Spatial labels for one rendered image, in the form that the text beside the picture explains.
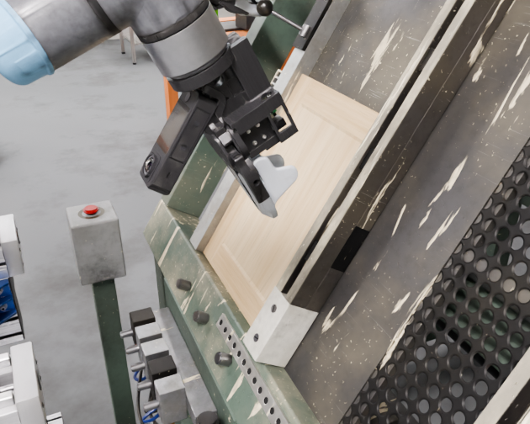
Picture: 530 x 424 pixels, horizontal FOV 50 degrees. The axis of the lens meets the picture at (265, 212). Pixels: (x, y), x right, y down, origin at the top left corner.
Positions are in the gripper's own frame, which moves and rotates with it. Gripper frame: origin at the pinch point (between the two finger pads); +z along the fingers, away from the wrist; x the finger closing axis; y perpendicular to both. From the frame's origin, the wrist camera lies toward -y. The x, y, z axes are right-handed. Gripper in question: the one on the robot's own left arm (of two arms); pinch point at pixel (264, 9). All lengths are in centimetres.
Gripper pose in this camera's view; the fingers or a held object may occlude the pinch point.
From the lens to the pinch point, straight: 138.6
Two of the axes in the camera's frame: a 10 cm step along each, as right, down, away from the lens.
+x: -3.2, 9.4, -0.8
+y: -5.4, -1.2, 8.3
